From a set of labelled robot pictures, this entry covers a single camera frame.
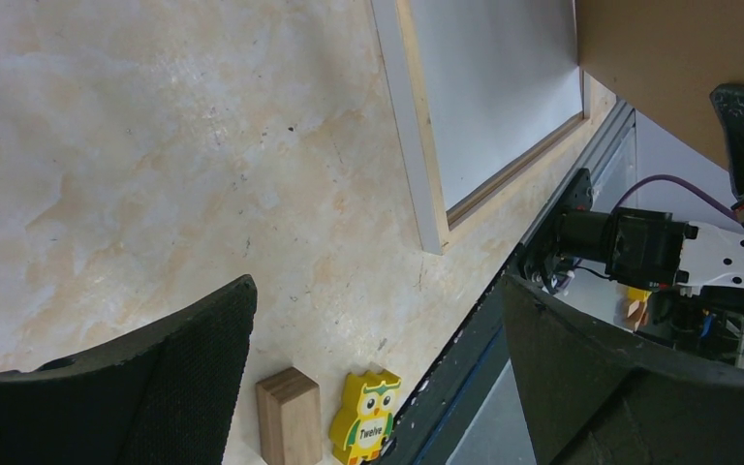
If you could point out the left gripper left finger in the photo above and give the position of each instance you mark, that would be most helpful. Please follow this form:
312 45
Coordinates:
164 393

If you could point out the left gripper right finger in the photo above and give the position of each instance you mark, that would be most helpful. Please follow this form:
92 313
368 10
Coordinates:
593 393

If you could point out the brown cardboard backing board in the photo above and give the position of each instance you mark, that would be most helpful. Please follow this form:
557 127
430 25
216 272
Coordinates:
665 58

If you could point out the small wooden block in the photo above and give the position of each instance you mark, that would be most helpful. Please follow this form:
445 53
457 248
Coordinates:
290 418

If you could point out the light wooden picture frame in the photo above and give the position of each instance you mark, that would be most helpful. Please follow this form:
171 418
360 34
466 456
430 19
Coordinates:
439 228

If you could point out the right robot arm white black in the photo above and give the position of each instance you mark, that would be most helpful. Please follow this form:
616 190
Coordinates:
650 250

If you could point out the yellow owl toy block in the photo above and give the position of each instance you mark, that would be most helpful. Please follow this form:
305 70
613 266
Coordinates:
365 418

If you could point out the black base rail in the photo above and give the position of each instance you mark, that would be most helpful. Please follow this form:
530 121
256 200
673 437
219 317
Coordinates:
466 405

